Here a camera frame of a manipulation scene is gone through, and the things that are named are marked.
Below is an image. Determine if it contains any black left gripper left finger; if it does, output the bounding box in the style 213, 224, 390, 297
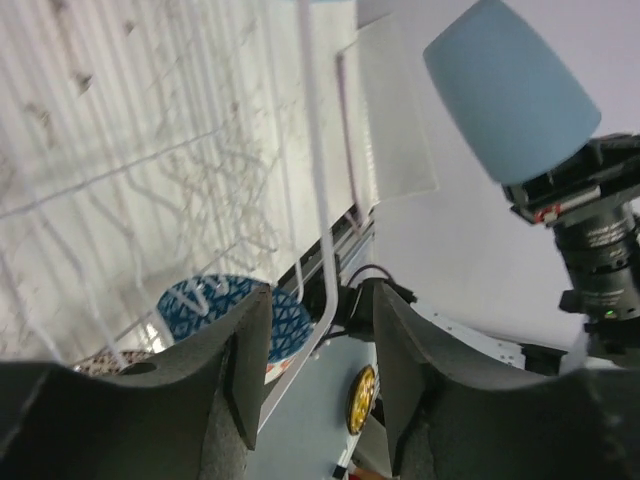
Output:
1, 287, 272, 479

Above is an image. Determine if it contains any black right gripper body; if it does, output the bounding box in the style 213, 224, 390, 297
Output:
502, 133, 639, 227

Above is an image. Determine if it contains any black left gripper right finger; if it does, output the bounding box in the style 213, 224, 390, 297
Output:
373, 282, 639, 479

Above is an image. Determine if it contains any light blue tumbler cup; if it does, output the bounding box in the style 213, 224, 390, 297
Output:
423, 1, 601, 185

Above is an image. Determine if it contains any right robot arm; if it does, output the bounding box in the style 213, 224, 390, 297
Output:
503, 133, 639, 369

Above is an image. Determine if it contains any brown patterned bowl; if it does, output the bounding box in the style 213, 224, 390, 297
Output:
72, 350, 153, 377

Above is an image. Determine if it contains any blue and red patterned bowl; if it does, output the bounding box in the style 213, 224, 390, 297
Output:
156, 274, 314, 383

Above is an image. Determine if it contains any translucent plastic folder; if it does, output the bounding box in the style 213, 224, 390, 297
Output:
335, 14, 438, 215

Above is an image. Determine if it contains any white wire dish rack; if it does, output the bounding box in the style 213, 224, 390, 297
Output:
0, 0, 341, 441

